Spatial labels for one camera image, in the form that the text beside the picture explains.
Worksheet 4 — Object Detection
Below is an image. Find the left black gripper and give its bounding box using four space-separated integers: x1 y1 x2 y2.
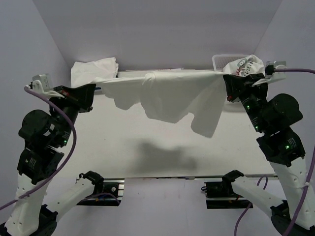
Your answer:
49 81 95 145

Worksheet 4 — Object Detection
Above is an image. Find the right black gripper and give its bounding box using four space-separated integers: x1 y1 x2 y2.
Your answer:
224 72 269 130

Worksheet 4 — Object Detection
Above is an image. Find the white printed t shirt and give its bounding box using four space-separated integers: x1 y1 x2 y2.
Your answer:
222 55 264 77

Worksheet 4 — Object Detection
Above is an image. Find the plain white t shirt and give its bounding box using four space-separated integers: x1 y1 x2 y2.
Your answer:
100 70 226 138

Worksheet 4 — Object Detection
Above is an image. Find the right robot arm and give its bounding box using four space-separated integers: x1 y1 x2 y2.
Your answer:
222 74 315 236

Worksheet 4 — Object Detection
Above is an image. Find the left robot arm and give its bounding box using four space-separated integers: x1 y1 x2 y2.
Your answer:
0 84 104 236

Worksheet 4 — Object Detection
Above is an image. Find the folded white t shirt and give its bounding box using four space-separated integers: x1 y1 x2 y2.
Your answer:
71 57 119 88

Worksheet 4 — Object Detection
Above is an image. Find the white plastic basket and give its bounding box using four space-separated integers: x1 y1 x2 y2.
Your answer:
212 54 252 111

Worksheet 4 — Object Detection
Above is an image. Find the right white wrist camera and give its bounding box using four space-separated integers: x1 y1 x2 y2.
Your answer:
252 61 286 87

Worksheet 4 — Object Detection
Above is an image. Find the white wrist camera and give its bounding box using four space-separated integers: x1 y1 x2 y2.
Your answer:
252 61 286 87
26 74 64 99

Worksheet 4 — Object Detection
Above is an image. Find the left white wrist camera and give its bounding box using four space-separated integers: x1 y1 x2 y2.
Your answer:
26 74 64 99

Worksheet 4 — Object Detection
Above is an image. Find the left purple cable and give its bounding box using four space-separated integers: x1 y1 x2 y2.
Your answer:
0 85 121 209

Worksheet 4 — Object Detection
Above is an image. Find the purple cable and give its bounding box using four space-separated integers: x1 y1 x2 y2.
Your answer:
0 85 121 209
233 66 315 236

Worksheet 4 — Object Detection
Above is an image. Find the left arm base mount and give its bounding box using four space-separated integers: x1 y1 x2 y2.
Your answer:
77 181 124 207

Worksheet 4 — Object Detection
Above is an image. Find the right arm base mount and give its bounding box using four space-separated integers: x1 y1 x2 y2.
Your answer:
201 181 250 209

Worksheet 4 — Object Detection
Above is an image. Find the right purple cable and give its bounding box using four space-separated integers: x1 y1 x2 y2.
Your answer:
233 66 315 236

